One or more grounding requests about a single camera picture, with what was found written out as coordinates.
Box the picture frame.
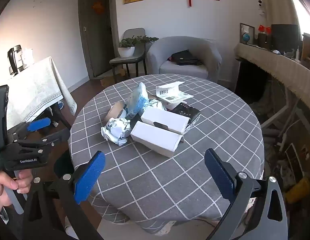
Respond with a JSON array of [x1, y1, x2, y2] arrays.
[[239, 23, 255, 45]]

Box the yellow container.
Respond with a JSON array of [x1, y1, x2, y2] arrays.
[[285, 177, 310, 204]]

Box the red flag ornament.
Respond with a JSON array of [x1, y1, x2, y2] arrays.
[[257, 25, 271, 47]]

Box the person's left hand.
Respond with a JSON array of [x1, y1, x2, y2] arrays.
[[0, 170, 34, 212]]

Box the black kettle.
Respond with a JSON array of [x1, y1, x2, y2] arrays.
[[8, 45, 26, 76]]

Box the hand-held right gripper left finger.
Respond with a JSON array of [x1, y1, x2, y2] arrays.
[[22, 151, 106, 240]]

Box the table with white cloth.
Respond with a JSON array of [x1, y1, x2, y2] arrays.
[[0, 56, 78, 130]]

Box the white paper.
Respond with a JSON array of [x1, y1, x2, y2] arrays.
[[101, 117, 131, 146]]

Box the white box with black window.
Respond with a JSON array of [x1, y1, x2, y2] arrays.
[[140, 107, 190, 135]]

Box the grey chair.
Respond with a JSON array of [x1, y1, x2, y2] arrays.
[[109, 28, 146, 78]]

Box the white security camera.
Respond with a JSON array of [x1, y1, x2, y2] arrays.
[[257, 0, 267, 17]]

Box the grey door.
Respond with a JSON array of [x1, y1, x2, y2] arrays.
[[78, 0, 118, 78]]

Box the black monitor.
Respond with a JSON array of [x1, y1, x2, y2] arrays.
[[271, 24, 301, 50]]

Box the black table leg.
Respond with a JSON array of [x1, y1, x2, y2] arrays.
[[51, 104, 71, 130]]

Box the brown cardboard piece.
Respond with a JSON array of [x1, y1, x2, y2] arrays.
[[105, 101, 126, 123]]

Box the trash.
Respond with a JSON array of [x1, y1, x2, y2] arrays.
[[171, 102, 201, 130]]

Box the large white cardboard box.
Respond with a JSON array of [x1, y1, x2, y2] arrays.
[[130, 121, 183, 158]]

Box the white barcode carton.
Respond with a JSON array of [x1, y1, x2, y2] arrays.
[[155, 81, 194, 104]]

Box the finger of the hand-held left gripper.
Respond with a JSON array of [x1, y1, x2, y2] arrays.
[[13, 129, 71, 154], [8, 117, 51, 140]]

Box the grey armchair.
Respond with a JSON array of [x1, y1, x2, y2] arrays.
[[146, 36, 222, 82]]

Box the blue white plastic package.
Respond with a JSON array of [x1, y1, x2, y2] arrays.
[[125, 82, 150, 119]]

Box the bright window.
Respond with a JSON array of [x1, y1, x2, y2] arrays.
[[289, 0, 310, 30]]

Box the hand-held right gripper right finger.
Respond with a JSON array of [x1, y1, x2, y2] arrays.
[[204, 148, 288, 240]]

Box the plastic wrap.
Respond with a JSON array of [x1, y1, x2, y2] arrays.
[[144, 99, 167, 112]]

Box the wooden desk organizer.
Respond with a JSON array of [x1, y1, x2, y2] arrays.
[[301, 33, 310, 70]]

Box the long desk with fringed cloth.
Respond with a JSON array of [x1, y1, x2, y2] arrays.
[[234, 42, 310, 100]]

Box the black bag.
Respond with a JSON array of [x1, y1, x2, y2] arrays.
[[167, 49, 202, 66]]

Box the grey checked tablecloth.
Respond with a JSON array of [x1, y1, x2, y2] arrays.
[[68, 74, 265, 234]]

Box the potted plant in white pot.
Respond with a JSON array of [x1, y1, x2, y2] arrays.
[[118, 35, 159, 58]]

